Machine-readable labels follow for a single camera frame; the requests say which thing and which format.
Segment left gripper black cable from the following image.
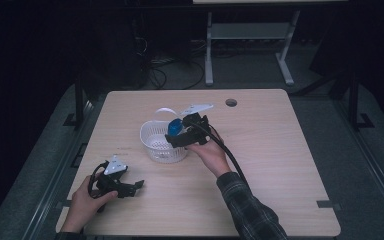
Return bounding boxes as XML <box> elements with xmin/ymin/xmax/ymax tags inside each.
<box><xmin>86</xmin><ymin>161</ymin><xmax>110</xmax><ymax>200</ymax></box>

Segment aluminium frame rail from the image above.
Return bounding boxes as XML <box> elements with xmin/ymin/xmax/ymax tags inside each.
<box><xmin>332</xmin><ymin>98</ymin><xmax>384</xmax><ymax>231</ymax></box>
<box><xmin>21</xmin><ymin>99</ymin><xmax>105</xmax><ymax>240</ymax></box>

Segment black metal post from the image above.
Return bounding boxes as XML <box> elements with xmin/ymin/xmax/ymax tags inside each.
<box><xmin>63</xmin><ymin>74</ymin><xmax>87</xmax><ymax>131</ymax></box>
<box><xmin>346</xmin><ymin>68</ymin><xmax>376</xmax><ymax>132</ymax></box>

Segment grey metal table frame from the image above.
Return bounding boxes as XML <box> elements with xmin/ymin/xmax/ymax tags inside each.
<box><xmin>204</xmin><ymin>9</ymin><xmax>302</xmax><ymax>87</ymax></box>

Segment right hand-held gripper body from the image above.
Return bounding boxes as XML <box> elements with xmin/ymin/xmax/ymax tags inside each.
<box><xmin>179</xmin><ymin>103</ymin><xmax>215</xmax><ymax>147</ymax></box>

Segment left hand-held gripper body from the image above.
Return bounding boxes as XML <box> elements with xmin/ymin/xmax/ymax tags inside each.
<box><xmin>94</xmin><ymin>154</ymin><xmax>130</xmax><ymax>199</ymax></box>

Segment person's left hand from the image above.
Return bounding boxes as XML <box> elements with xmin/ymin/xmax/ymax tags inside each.
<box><xmin>61</xmin><ymin>174</ymin><xmax>120</xmax><ymax>233</ymax></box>

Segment white bottle with blue cap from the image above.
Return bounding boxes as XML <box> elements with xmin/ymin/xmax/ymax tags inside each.
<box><xmin>167</xmin><ymin>117</ymin><xmax>189</xmax><ymax>138</ymax></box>

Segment person's right hand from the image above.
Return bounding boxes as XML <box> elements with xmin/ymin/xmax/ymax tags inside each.
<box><xmin>186</xmin><ymin>127</ymin><xmax>233</xmax><ymax>179</ymax></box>

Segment black floor cables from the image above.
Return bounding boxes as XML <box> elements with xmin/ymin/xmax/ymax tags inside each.
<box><xmin>136</xmin><ymin>36</ymin><xmax>207</xmax><ymax>91</ymax></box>

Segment white plastic basket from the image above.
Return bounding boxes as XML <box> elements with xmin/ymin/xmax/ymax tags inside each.
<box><xmin>139</xmin><ymin>107</ymin><xmax>190</xmax><ymax>165</ymax></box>

